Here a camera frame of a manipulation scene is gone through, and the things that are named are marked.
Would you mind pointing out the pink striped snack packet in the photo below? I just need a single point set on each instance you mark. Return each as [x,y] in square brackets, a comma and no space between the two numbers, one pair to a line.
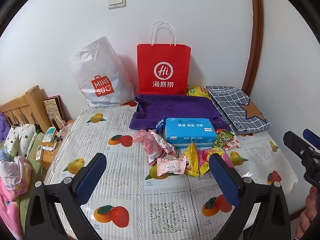
[152,150]

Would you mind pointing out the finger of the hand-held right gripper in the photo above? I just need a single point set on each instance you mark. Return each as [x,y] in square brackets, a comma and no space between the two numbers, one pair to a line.
[297,146]
[312,138]

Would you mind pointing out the pink printed blanket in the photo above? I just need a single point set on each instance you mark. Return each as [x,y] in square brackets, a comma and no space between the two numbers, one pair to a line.
[12,180]

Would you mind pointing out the pink red candy packet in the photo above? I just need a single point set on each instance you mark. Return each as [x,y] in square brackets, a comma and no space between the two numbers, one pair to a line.
[233,143]

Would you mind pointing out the teal white box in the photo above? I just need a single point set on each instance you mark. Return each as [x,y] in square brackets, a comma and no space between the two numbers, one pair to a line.
[49,133]

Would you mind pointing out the green bed sheet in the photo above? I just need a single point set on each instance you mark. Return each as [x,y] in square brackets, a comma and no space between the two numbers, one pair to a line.
[33,172]

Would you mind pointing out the pink white pastry packet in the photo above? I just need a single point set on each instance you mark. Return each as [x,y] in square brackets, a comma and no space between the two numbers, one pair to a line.
[171,167]

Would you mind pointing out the person's right hand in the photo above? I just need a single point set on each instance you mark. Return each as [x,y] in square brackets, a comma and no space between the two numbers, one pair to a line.
[311,210]

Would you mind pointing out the patterned book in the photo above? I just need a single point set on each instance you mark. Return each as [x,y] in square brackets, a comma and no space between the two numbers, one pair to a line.
[53,112]

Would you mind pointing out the wooden nightstand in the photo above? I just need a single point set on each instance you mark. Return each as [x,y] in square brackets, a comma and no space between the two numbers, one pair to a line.
[50,158]

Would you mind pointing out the wooden door frame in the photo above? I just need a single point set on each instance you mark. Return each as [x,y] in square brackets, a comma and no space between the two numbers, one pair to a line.
[256,30]

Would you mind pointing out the yellow snack packet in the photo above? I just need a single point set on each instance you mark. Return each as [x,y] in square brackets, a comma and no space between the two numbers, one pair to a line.
[191,160]
[204,166]

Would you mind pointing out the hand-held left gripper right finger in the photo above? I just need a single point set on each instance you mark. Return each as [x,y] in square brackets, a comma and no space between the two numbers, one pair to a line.
[225,180]

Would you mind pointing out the blue tissue pack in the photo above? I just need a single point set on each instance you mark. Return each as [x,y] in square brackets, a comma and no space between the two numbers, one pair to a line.
[190,132]

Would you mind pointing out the floral pillow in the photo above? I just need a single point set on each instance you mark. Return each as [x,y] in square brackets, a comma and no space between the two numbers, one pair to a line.
[20,137]

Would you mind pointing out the purple towel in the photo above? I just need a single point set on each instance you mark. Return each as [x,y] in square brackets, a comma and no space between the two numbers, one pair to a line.
[175,107]

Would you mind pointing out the red paper bag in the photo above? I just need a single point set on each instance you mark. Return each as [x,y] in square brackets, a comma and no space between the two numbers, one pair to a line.
[162,60]

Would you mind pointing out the white light switch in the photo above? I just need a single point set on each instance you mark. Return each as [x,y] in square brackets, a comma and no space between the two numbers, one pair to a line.
[115,1]

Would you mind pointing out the white plastic bag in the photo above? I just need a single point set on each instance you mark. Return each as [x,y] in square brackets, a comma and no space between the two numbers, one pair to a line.
[100,67]

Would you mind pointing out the yellow chips bag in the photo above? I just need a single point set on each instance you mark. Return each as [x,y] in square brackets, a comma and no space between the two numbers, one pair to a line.
[198,90]

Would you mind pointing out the dark blue snack packet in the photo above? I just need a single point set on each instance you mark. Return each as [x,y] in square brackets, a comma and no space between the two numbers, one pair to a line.
[160,125]

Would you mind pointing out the magenta snack packet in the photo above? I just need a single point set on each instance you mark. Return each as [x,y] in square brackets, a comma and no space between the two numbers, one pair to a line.
[226,156]

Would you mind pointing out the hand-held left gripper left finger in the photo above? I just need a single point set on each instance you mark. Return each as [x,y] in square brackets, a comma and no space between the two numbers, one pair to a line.
[92,177]

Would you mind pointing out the remote control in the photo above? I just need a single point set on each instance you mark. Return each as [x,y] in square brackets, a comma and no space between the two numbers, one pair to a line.
[39,152]

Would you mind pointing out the wooden headboard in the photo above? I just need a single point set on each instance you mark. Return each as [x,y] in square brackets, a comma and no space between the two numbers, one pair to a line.
[27,102]

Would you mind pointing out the green candy packet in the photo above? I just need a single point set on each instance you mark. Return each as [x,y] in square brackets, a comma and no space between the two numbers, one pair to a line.
[222,138]

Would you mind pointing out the grey checked cloth bag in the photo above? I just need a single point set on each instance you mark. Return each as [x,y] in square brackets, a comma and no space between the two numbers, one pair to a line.
[232,105]

